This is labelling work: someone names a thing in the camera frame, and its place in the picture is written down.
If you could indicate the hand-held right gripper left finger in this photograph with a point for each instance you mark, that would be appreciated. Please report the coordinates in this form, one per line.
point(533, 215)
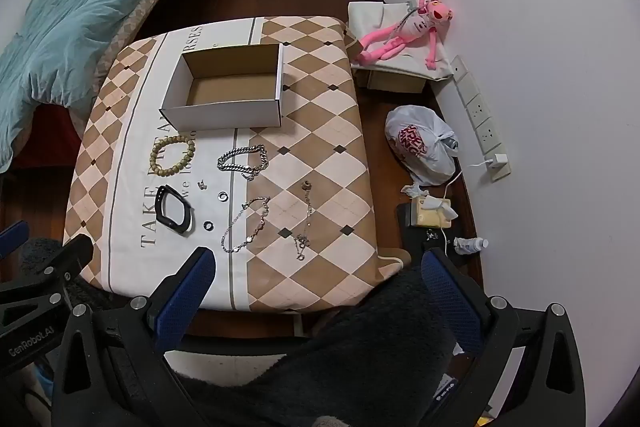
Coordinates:
point(185, 302)

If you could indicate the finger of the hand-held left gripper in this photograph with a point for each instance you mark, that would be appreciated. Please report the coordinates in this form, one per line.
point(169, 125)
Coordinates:
point(60, 264)
point(10, 238)

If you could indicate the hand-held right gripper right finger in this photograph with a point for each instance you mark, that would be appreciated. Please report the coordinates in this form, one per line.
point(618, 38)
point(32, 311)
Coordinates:
point(450, 302)

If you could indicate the black wrist band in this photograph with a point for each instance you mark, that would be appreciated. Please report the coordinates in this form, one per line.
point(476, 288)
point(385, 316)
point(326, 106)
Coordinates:
point(162, 207)

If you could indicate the white cardboard box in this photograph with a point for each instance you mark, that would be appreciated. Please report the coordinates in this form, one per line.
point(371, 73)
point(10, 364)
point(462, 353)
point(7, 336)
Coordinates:
point(225, 99)

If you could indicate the small white bottle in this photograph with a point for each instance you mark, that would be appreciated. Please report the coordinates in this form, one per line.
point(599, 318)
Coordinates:
point(467, 246)

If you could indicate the yellow tissue box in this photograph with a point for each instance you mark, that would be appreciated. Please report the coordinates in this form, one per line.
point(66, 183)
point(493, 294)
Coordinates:
point(430, 217)

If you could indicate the small black device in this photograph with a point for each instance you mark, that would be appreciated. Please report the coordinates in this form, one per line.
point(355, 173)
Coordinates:
point(446, 389)

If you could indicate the person's right leg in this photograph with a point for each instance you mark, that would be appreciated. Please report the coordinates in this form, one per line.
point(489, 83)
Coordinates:
point(350, 357)

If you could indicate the crumpled white tissue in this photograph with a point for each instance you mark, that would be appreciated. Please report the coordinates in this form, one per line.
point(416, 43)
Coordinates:
point(415, 190)

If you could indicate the white charger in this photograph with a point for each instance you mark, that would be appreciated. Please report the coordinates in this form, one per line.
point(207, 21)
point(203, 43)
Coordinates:
point(500, 160)

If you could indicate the white plastic bag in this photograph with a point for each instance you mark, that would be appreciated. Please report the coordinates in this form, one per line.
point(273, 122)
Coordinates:
point(425, 132)

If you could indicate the white power strip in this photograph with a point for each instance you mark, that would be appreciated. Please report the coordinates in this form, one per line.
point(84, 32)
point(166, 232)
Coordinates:
point(475, 107)

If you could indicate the checkered brown tablecloth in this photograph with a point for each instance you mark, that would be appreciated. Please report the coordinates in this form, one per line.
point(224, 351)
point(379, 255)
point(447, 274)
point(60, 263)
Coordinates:
point(310, 132)

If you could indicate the blue blanket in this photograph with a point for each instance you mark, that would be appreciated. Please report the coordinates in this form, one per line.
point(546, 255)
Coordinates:
point(85, 7)

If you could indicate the pink plush toy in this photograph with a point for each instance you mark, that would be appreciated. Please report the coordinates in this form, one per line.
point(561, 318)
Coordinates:
point(410, 29)

